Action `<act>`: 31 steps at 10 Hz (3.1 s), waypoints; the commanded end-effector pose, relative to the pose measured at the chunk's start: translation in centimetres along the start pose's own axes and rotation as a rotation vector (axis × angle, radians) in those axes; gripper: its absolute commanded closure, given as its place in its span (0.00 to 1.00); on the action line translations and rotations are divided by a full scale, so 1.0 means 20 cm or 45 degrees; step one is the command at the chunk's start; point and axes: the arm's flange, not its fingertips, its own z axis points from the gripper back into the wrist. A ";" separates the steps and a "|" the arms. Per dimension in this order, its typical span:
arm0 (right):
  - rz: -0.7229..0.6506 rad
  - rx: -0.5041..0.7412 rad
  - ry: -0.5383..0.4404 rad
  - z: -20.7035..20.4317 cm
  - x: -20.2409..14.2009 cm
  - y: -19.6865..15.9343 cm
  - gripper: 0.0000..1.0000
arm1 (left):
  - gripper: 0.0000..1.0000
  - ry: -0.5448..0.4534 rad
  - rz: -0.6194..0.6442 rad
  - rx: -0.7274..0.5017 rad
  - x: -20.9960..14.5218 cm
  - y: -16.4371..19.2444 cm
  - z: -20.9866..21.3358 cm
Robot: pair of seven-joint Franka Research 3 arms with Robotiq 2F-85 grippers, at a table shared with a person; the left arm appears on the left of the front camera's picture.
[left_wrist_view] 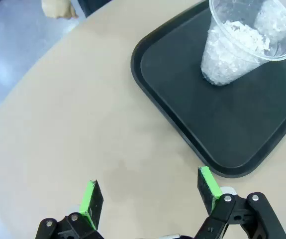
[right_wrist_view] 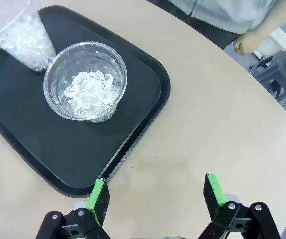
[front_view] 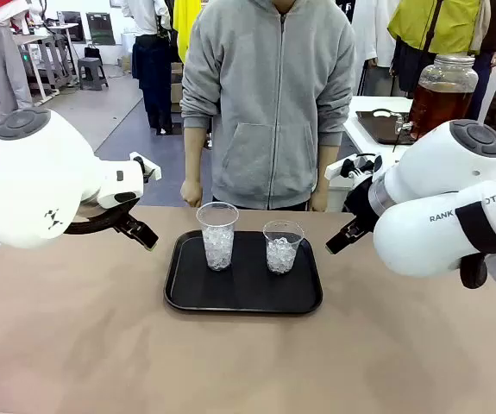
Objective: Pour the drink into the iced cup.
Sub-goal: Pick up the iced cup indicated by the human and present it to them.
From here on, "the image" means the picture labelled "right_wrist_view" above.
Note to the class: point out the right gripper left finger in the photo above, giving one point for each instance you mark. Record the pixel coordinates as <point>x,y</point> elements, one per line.
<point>99,199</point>

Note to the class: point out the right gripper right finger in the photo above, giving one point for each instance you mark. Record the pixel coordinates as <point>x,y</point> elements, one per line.
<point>215,194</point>

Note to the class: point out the clear plastic cup with ice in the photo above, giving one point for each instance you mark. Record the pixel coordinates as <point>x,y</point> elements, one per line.
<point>88,87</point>
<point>26,42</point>

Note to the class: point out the person's left forearm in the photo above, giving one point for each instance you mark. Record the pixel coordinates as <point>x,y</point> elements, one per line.
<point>267,31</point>

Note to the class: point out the person's left hand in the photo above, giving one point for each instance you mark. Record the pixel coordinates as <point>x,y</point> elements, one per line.
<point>243,44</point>

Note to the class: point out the black plastic serving tray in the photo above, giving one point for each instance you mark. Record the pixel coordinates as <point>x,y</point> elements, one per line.
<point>33,124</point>

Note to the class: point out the grey plastic stool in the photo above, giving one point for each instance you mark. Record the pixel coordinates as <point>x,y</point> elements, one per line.
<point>267,74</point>

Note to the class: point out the person in grey hoodie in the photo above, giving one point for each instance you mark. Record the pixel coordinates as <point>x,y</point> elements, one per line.
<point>219,12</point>

